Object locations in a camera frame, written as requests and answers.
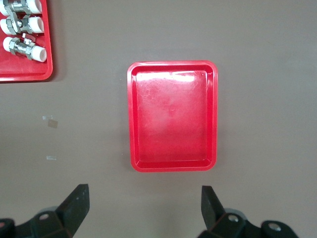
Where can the metal valve with white caps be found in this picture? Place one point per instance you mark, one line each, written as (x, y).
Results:
(36, 24)
(33, 6)
(19, 47)

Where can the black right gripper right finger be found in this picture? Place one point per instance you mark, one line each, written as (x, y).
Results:
(211, 213)

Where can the brownish tape piece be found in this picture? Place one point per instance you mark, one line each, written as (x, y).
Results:
(53, 123)

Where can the red plastic tray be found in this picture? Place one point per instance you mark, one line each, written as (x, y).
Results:
(173, 119)
(24, 72)

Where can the clear tape piece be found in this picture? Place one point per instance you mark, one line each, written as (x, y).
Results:
(51, 158)
(47, 117)

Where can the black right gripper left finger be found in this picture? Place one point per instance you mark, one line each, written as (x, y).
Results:
(74, 210)

